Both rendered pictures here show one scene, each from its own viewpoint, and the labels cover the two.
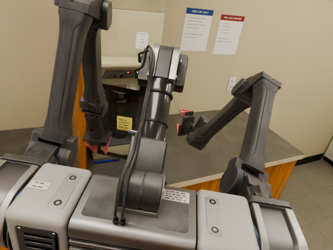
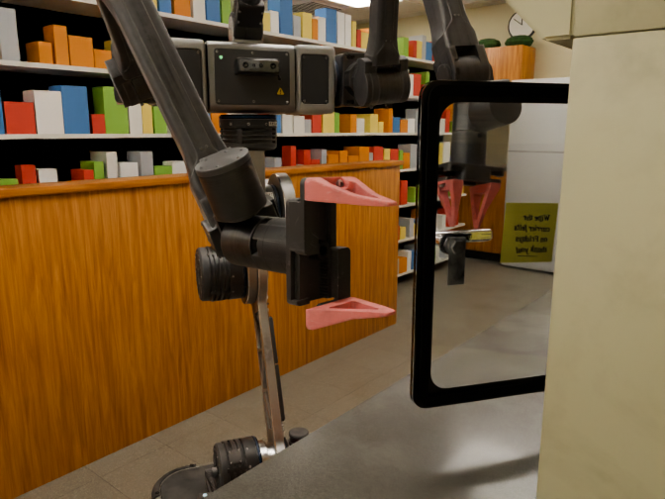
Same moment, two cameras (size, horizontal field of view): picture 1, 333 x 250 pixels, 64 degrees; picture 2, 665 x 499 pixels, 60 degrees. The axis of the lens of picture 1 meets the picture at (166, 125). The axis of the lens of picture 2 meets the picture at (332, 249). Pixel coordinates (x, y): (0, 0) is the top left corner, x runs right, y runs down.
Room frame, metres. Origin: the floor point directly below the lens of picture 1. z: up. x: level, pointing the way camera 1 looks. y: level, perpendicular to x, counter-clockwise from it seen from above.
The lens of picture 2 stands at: (1.69, -0.28, 1.33)
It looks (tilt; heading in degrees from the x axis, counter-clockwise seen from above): 12 degrees down; 159
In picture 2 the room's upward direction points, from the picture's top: straight up
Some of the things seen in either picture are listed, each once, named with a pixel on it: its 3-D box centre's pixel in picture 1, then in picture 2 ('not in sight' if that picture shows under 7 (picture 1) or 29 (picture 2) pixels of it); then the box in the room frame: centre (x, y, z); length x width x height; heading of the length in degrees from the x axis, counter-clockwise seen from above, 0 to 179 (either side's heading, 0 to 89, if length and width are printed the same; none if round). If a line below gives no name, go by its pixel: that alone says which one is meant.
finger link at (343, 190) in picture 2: (184, 114); (350, 216); (1.21, -0.08, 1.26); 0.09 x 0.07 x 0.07; 29
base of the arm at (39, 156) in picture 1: (33, 171); (364, 78); (0.43, 0.27, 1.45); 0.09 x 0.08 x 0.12; 89
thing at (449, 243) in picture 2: not in sight; (454, 260); (1.12, 0.09, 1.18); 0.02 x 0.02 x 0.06; 86
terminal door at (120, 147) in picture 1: (125, 126); (525, 247); (1.11, 0.20, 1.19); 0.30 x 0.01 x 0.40; 86
